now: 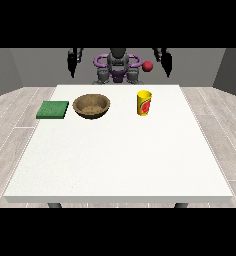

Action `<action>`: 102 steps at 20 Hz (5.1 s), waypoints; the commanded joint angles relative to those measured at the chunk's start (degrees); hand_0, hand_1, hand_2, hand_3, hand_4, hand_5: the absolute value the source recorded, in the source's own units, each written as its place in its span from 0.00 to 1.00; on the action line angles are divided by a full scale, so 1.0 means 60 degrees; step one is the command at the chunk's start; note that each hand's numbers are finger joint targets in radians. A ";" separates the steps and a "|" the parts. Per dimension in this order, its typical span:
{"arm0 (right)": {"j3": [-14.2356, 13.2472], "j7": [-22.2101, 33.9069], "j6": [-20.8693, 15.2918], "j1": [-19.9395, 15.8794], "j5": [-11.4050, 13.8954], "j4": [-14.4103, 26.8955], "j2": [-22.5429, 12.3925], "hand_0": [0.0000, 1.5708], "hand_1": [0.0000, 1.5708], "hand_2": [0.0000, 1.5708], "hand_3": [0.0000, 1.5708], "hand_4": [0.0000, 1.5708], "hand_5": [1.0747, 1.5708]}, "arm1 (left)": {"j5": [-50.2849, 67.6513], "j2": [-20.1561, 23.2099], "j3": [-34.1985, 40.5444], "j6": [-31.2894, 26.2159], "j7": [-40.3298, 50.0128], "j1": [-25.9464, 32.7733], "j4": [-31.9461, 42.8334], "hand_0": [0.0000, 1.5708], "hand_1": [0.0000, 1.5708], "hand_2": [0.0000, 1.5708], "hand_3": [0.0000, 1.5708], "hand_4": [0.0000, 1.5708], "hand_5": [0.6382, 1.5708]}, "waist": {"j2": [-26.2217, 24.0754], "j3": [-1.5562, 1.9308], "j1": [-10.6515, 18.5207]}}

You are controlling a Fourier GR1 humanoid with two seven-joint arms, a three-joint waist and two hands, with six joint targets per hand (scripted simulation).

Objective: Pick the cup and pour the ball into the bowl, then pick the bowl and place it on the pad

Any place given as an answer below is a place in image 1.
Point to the green square pad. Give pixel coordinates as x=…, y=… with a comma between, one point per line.
x=52, y=109

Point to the brown wooden bowl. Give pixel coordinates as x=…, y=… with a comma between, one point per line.
x=91, y=106

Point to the grey robot trunk purple rings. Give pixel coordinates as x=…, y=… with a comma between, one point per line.
x=116, y=68

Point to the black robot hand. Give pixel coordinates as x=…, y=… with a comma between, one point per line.
x=72, y=63
x=167, y=63

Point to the small red ball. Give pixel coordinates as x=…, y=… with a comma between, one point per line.
x=147, y=66

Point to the dark table leg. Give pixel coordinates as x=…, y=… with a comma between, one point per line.
x=181, y=205
x=54, y=205

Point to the yellow cup with melon print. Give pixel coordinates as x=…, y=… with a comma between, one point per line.
x=144, y=104

